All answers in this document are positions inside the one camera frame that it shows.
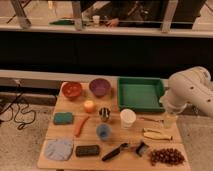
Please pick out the blue plastic cup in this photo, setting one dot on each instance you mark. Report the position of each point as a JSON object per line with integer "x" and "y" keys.
{"x": 103, "y": 131}

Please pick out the yellow orange apple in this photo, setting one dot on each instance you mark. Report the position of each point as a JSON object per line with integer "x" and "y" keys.
{"x": 89, "y": 106}

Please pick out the purple bowl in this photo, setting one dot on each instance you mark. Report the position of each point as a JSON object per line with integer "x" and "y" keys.
{"x": 100, "y": 87}

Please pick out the red bowl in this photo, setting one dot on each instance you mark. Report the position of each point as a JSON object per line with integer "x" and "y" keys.
{"x": 72, "y": 90}

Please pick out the bunch of dark grapes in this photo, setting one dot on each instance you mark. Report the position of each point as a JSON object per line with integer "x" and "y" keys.
{"x": 169, "y": 156}

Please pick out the orange carrot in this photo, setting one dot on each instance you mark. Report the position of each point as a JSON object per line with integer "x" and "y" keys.
{"x": 79, "y": 126}

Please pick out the thin metal utensil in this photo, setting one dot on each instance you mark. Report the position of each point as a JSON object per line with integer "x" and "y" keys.
{"x": 151, "y": 119}

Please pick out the white cup on shelf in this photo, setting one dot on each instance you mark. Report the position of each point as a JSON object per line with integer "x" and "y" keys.
{"x": 96, "y": 20}

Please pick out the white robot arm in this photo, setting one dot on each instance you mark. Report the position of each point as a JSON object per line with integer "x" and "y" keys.
{"x": 188, "y": 86}

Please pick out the blue grey cloth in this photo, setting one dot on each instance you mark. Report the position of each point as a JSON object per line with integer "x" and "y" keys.
{"x": 59, "y": 149}

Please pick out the black handled peeler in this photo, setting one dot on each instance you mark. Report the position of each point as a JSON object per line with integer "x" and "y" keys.
{"x": 115, "y": 152}

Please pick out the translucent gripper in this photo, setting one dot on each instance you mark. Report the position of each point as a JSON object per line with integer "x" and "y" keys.
{"x": 168, "y": 120}

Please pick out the green plastic tray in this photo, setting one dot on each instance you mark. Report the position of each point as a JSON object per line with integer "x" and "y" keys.
{"x": 141, "y": 94}

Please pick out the white paper cup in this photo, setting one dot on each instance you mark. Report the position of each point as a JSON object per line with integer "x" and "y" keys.
{"x": 128, "y": 117}

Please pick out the teal sponge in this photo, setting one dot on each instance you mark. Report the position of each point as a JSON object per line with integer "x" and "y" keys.
{"x": 63, "y": 118}

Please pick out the dark green sponge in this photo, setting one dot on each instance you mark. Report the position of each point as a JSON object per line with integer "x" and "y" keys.
{"x": 87, "y": 150}

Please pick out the yellow banana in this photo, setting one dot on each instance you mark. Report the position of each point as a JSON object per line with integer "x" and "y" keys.
{"x": 156, "y": 135}

